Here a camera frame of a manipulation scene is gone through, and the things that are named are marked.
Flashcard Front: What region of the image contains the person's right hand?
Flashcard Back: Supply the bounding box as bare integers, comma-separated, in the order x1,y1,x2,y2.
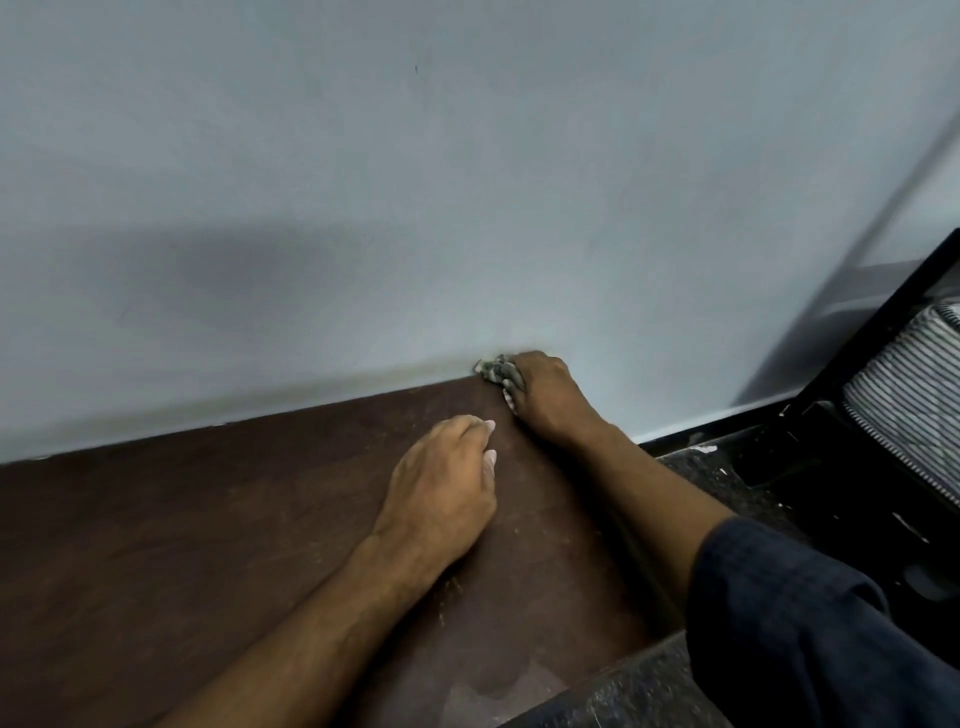
498,350,615,453

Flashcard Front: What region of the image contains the black metal bed frame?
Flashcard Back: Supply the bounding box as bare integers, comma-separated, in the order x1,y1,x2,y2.
738,227,960,673

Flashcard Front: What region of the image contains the person's right forearm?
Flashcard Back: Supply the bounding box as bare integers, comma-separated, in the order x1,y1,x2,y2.
575,423,740,624

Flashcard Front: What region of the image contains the person's left forearm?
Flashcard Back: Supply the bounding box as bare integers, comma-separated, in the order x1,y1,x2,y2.
153,533,451,728

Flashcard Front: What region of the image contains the grey striped mattress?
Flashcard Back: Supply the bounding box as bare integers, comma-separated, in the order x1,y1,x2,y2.
839,294,960,510

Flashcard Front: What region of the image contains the person's left hand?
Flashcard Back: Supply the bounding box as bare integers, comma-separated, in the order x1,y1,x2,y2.
369,413,499,588

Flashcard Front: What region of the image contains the brown wooden cabinet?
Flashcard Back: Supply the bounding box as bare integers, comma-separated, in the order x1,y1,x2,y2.
0,373,680,728

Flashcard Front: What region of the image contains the grey cleaning cloth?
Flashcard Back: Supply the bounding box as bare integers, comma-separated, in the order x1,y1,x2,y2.
472,354,524,414

